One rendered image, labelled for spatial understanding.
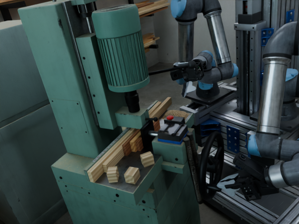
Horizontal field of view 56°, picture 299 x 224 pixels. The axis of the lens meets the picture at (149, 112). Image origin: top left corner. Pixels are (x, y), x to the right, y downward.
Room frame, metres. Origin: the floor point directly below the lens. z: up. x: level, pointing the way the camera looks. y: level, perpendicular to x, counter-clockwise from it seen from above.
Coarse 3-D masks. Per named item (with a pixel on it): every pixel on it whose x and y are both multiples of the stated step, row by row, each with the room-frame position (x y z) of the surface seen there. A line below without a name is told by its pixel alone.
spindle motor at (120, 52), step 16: (96, 16) 1.05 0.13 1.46; (112, 16) 1.02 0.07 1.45; (128, 16) 1.04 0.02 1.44; (96, 32) 1.08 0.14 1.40; (112, 32) 1.02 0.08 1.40; (128, 32) 1.03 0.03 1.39; (112, 48) 1.03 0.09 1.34; (128, 48) 1.03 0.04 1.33; (112, 64) 1.04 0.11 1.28; (128, 64) 1.02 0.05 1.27; (144, 64) 1.07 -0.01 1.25; (112, 80) 1.05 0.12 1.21; (128, 80) 1.03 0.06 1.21; (144, 80) 1.05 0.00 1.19
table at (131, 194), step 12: (192, 120) 1.23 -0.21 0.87; (132, 156) 0.96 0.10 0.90; (156, 156) 0.93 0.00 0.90; (120, 168) 0.90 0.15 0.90; (144, 168) 0.87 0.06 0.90; (156, 168) 0.89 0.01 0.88; (168, 168) 0.90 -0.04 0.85; (180, 168) 0.87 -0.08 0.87; (96, 180) 0.85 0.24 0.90; (108, 180) 0.84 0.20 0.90; (120, 180) 0.82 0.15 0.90; (144, 180) 0.81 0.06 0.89; (96, 192) 0.84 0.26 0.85; (108, 192) 0.80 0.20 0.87; (120, 192) 0.77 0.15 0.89; (132, 192) 0.75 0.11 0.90; (144, 192) 0.79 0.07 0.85; (132, 204) 0.75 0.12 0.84
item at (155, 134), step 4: (148, 120) 1.07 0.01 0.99; (152, 120) 1.08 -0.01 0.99; (148, 124) 1.04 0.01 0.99; (152, 124) 1.07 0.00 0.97; (144, 128) 1.01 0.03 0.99; (148, 128) 1.04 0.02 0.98; (152, 128) 1.07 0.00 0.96; (144, 132) 1.01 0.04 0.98; (148, 132) 1.03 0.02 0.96; (152, 132) 1.03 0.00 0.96; (156, 132) 1.02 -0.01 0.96; (144, 136) 1.01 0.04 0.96; (148, 136) 1.03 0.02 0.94; (152, 136) 1.06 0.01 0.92; (144, 140) 1.01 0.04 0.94; (148, 140) 1.03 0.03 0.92; (144, 144) 1.01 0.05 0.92; (148, 144) 1.02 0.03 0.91
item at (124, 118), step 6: (120, 108) 1.16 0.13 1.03; (126, 108) 1.15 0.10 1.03; (144, 108) 1.12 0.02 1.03; (120, 114) 1.11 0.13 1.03; (126, 114) 1.09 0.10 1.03; (132, 114) 1.08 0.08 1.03; (138, 114) 1.07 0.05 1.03; (144, 114) 1.08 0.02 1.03; (120, 120) 1.12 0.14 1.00; (126, 120) 1.10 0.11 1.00; (132, 120) 1.08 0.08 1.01; (138, 120) 1.06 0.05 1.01; (144, 120) 1.07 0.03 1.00; (126, 126) 1.10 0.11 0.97; (132, 126) 1.08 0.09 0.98; (138, 126) 1.07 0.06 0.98
